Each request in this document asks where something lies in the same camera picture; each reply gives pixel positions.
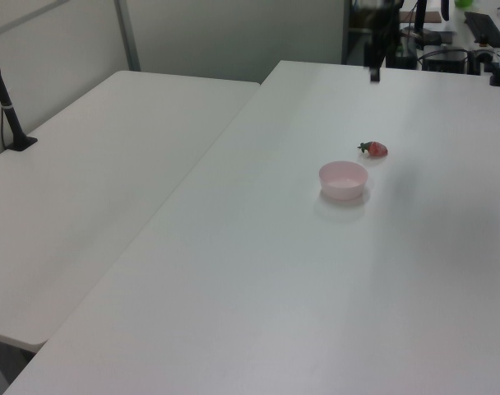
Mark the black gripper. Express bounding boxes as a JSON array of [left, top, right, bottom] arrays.
[[358, 0, 401, 84]]

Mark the red strawberry with green leaves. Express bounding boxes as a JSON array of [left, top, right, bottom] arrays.
[[357, 141, 390, 159]]

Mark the pink plastic bowl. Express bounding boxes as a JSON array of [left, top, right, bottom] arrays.
[[318, 160, 369, 202]]

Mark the black monitor stand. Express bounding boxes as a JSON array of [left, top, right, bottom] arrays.
[[400, 0, 457, 47]]

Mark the black computer box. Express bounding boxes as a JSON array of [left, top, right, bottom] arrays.
[[421, 48, 470, 75]]

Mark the black keyboard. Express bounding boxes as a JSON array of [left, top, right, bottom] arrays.
[[463, 11, 500, 48]]

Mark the white side table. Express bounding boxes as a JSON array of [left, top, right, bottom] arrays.
[[0, 70, 262, 347]]

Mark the black pole with clamp base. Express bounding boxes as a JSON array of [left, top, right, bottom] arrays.
[[0, 33, 39, 151]]

